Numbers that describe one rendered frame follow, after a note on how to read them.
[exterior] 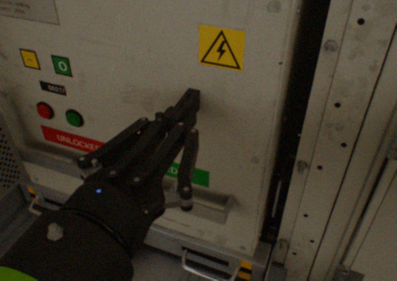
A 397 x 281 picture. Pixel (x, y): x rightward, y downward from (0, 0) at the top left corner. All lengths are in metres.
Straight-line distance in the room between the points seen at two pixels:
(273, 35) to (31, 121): 0.47
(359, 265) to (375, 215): 0.12
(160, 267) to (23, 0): 0.52
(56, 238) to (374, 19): 0.37
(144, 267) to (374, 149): 0.47
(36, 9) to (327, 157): 0.45
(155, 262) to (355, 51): 0.53
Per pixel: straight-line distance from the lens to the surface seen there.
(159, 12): 0.45
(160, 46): 0.46
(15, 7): 0.59
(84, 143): 0.65
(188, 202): 0.34
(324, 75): 0.48
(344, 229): 0.65
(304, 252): 0.72
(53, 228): 0.28
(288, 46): 0.41
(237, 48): 0.42
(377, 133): 0.52
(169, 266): 0.75
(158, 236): 0.72
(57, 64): 0.58
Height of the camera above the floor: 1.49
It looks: 38 degrees down
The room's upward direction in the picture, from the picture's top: straight up
